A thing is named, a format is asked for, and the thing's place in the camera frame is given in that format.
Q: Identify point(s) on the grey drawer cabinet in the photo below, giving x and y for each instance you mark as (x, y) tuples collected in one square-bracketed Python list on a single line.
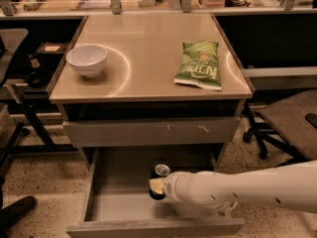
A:
[(144, 54)]

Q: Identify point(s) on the white bowl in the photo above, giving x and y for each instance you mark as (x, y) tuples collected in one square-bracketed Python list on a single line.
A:
[(87, 60)]

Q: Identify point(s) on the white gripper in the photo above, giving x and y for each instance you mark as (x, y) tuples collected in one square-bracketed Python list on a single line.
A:
[(172, 185)]

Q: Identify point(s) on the black office chair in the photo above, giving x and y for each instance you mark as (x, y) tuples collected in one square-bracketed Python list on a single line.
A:
[(289, 124), (11, 39)]

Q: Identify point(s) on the blue pepsi can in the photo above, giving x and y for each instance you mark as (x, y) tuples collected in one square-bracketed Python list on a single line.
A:
[(159, 171)]

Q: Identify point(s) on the black office chair right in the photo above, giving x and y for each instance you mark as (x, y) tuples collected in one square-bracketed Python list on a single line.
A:
[(289, 124)]

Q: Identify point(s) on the black shoe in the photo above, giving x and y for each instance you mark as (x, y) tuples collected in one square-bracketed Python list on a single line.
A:
[(11, 214)]

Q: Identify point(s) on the open grey middle drawer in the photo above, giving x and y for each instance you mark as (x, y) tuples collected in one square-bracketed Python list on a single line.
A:
[(118, 202)]

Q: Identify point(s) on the black office chair left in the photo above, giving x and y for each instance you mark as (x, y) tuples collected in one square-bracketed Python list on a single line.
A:
[(11, 39)]

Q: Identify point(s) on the green chip bag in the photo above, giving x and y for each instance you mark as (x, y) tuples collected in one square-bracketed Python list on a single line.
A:
[(199, 65)]

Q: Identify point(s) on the closed grey top drawer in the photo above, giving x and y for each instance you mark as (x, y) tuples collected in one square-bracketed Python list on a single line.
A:
[(85, 134)]

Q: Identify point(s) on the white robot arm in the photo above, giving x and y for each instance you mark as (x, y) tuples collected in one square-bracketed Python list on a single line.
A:
[(291, 187)]

